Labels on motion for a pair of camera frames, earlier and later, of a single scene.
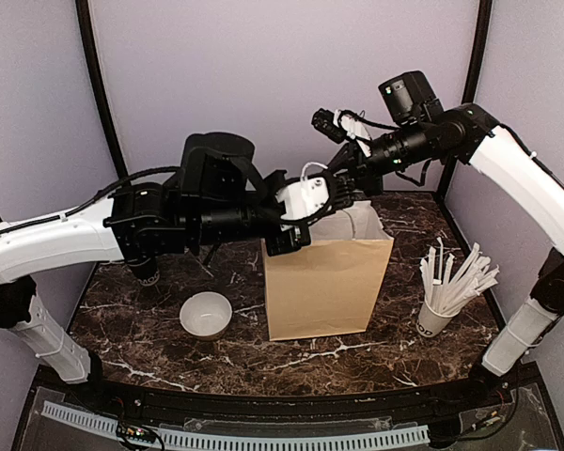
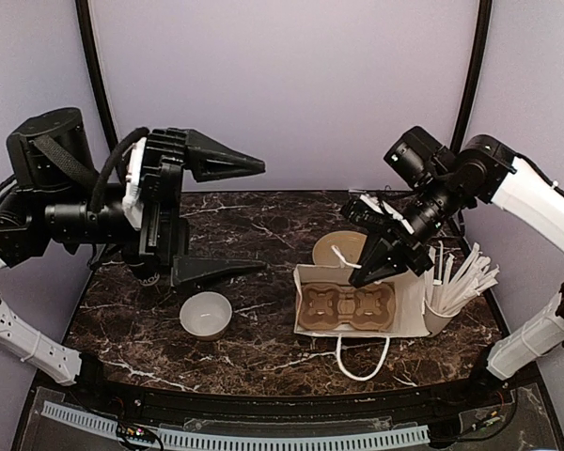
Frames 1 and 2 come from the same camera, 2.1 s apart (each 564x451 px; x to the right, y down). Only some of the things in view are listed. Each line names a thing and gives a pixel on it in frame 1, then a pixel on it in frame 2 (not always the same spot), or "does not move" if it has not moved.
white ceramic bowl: [205, 315] does not move
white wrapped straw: [494, 273] does not move
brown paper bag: [332, 286] to [327, 303]
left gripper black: [292, 244] to [165, 234]
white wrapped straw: [465, 267] does not move
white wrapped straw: [446, 283] does not move
